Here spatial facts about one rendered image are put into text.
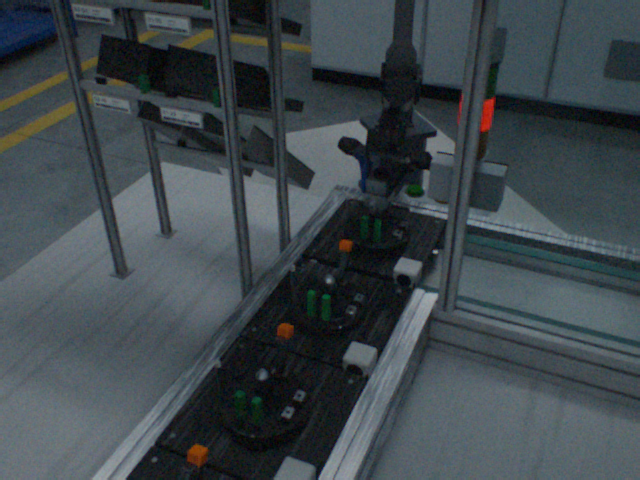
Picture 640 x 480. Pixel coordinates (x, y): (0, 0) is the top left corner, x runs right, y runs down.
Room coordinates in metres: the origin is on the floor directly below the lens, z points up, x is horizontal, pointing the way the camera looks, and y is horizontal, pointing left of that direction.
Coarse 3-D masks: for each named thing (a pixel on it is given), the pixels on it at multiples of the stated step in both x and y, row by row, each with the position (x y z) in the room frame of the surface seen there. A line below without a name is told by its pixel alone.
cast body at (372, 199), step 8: (376, 168) 1.14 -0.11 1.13; (384, 168) 1.14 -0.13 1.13; (368, 176) 1.12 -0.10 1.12; (376, 176) 1.11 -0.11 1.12; (384, 176) 1.11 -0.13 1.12; (368, 184) 1.11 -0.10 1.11; (376, 184) 1.10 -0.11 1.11; (384, 184) 1.10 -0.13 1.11; (368, 192) 1.11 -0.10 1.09; (376, 192) 1.10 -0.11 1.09; (384, 192) 1.10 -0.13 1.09; (368, 200) 1.10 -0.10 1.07; (376, 200) 1.10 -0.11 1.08; (384, 200) 1.09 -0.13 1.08; (376, 208) 1.10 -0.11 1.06; (384, 208) 1.09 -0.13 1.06
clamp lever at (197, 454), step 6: (192, 450) 0.52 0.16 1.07; (198, 450) 0.52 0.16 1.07; (204, 450) 0.52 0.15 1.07; (192, 456) 0.51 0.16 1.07; (198, 456) 0.51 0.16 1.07; (204, 456) 0.51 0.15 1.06; (192, 462) 0.51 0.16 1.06; (198, 462) 0.51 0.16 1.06; (204, 462) 0.51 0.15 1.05; (186, 468) 0.50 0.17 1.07; (192, 468) 0.50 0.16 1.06; (198, 468) 0.51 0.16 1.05; (192, 474) 0.51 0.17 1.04; (198, 474) 0.50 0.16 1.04
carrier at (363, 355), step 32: (288, 288) 0.96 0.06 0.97; (320, 288) 0.93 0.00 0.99; (352, 288) 0.93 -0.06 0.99; (384, 288) 0.95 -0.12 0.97; (256, 320) 0.87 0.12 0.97; (288, 320) 0.87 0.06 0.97; (320, 320) 0.85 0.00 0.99; (352, 320) 0.84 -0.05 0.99; (384, 320) 0.86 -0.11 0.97; (288, 352) 0.79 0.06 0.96; (320, 352) 0.79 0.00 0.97; (352, 352) 0.77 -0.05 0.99
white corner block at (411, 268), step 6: (402, 258) 1.02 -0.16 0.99; (402, 264) 1.00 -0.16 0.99; (408, 264) 1.00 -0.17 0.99; (414, 264) 1.00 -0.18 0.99; (420, 264) 1.00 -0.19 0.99; (396, 270) 0.98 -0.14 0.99; (402, 270) 0.98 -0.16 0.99; (408, 270) 0.98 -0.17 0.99; (414, 270) 0.98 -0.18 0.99; (420, 270) 1.00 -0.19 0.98; (396, 276) 0.98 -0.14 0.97; (402, 276) 0.98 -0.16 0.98; (408, 276) 0.97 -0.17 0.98; (414, 276) 0.97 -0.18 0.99; (420, 276) 1.00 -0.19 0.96; (396, 282) 0.98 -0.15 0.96; (402, 282) 0.98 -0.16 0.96; (408, 282) 0.97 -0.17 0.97; (414, 282) 0.97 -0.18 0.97
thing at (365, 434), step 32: (320, 224) 1.19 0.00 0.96; (288, 256) 1.07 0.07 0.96; (256, 288) 0.97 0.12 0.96; (416, 288) 0.96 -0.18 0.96; (224, 320) 0.88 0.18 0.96; (416, 320) 0.87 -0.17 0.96; (384, 352) 0.80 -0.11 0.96; (416, 352) 0.83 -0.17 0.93; (192, 384) 0.73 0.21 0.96; (384, 384) 0.73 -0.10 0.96; (160, 416) 0.67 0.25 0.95; (352, 416) 0.66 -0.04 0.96; (384, 416) 0.67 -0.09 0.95; (128, 448) 0.61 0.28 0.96; (352, 448) 0.61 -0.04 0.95
